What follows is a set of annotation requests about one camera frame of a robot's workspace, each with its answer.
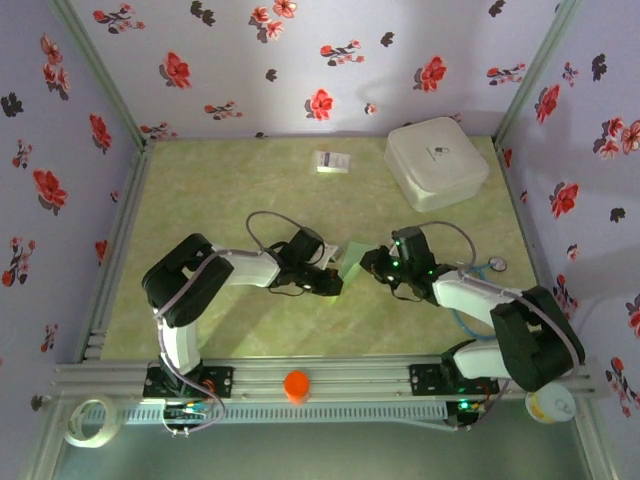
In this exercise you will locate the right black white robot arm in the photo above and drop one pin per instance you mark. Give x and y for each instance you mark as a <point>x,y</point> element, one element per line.
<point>530,340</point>

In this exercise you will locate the white plastic lidded box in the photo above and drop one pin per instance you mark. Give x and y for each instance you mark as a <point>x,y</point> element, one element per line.
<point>435,160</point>

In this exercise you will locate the small controller circuit board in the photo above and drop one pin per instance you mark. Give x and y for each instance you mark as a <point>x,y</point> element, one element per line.
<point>467,407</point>
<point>182,412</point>

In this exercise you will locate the clear adhesive tape roll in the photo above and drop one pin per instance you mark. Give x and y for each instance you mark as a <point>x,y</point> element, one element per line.
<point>75,435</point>

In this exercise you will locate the small white printed packet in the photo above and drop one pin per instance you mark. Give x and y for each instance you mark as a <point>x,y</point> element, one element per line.
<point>332,162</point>

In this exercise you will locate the metal clip with white tips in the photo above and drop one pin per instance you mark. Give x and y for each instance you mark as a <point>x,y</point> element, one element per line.
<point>497,264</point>

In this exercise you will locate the orange round cap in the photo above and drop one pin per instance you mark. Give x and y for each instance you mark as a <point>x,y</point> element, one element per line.
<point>297,386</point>

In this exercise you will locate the wide aluminium base rail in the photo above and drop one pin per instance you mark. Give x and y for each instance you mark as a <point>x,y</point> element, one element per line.
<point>350,375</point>

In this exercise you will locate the aluminium frame post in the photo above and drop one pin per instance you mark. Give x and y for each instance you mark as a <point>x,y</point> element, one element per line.
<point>595,450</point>
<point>42,450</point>
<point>536,75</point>
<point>102,75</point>

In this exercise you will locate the white yellow paper cup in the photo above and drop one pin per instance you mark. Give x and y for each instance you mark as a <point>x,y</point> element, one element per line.
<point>552,407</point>

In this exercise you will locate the light green paper sheet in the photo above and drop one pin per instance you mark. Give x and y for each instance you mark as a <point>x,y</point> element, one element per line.
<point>356,257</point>

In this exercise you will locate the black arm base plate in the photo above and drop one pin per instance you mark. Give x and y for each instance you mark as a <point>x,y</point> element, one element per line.
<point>220,382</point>
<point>425,380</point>

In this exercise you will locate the aluminium frame rail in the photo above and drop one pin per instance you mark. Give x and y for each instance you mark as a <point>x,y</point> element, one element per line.
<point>132,200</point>
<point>515,200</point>

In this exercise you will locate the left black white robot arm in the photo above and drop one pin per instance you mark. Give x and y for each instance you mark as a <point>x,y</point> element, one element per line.
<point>180,285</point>

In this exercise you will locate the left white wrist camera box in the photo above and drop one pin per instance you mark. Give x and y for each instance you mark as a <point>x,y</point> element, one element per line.
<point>330,254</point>

